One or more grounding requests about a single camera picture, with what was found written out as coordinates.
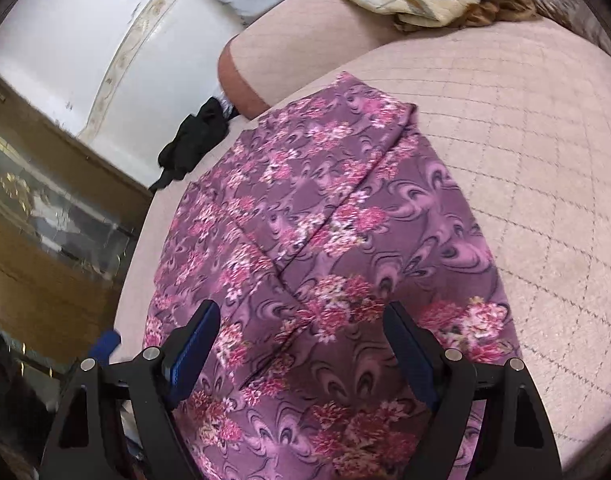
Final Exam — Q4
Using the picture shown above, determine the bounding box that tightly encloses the white headboard gold trim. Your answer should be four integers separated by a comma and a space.
0, 0, 246, 186

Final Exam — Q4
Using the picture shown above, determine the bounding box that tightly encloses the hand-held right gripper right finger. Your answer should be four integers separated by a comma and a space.
383, 301, 563, 480

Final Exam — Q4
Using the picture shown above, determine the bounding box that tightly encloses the grey striped cloth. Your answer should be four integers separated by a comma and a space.
528, 0, 611, 56

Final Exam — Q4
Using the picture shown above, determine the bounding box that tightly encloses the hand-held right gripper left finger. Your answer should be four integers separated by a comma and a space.
39, 300, 221, 480

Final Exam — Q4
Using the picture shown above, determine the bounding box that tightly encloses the wooden glass cabinet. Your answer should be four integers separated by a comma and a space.
0, 67, 153, 361

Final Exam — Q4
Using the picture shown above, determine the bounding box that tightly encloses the purple floral cloth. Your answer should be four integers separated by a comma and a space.
142, 71, 523, 480

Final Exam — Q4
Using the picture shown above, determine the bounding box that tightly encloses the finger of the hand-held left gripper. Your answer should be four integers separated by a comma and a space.
96, 329, 122, 367

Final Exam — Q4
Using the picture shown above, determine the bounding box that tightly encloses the black cloth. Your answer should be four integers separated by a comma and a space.
148, 96, 232, 192

